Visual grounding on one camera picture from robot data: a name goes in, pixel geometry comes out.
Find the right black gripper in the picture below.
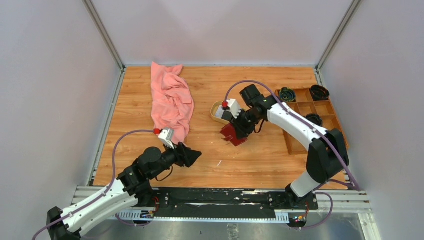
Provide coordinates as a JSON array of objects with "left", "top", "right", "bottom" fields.
[{"left": 229, "top": 108, "right": 263, "bottom": 140}]

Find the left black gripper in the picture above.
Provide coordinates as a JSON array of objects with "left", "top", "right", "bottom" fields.
[{"left": 149, "top": 139, "right": 202, "bottom": 179}]

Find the red leather card holder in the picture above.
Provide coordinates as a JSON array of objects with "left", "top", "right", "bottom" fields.
[{"left": 219, "top": 123, "right": 248, "bottom": 147}]

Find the yellow oval tray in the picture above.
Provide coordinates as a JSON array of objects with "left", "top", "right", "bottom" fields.
[{"left": 210, "top": 101, "right": 245, "bottom": 125}]

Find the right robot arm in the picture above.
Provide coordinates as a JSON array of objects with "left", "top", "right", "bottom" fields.
[{"left": 221, "top": 80, "right": 350, "bottom": 209}]

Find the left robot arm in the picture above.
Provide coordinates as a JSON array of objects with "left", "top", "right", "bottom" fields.
[{"left": 47, "top": 142, "right": 202, "bottom": 240}]

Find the pink cloth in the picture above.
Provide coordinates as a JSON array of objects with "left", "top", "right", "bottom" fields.
[{"left": 150, "top": 61, "right": 195, "bottom": 144}]

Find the black green round cap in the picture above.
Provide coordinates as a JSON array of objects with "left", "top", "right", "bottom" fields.
[{"left": 278, "top": 87, "right": 296, "bottom": 103}]

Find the brown compartment organizer tray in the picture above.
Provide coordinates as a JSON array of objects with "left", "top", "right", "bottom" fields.
[{"left": 274, "top": 88, "right": 349, "bottom": 155}]

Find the black round cap middle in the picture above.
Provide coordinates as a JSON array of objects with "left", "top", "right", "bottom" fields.
[{"left": 305, "top": 113, "right": 323, "bottom": 127}]

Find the black round cap top right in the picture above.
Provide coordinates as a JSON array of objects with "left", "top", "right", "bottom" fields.
[{"left": 309, "top": 85, "right": 330, "bottom": 101}]

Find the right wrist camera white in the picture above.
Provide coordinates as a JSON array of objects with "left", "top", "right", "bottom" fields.
[{"left": 221, "top": 98, "right": 243, "bottom": 119}]

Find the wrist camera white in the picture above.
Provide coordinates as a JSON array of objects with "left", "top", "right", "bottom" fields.
[
  {"left": 157, "top": 127, "right": 175, "bottom": 149},
  {"left": 221, "top": 98, "right": 243, "bottom": 119}
]

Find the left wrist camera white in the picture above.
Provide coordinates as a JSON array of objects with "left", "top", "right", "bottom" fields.
[{"left": 157, "top": 127, "right": 175, "bottom": 149}]

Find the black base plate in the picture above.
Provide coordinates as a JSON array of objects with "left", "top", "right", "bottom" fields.
[{"left": 135, "top": 187, "right": 319, "bottom": 219}]

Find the aluminium frame rail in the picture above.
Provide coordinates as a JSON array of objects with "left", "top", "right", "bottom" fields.
[{"left": 74, "top": 186, "right": 373, "bottom": 223}]

